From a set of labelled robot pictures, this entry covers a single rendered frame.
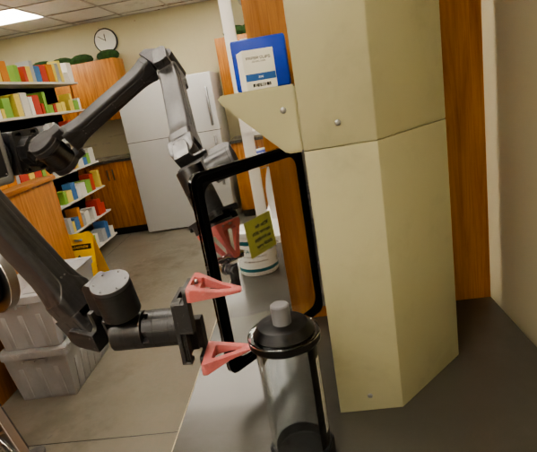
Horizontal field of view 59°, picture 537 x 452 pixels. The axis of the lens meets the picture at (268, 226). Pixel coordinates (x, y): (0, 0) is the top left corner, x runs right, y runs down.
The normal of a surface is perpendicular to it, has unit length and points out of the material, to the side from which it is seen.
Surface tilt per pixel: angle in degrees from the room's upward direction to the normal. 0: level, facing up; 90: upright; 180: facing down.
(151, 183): 90
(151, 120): 90
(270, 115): 90
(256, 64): 90
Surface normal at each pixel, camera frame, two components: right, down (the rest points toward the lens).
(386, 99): 0.65, 0.11
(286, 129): -0.06, 0.29
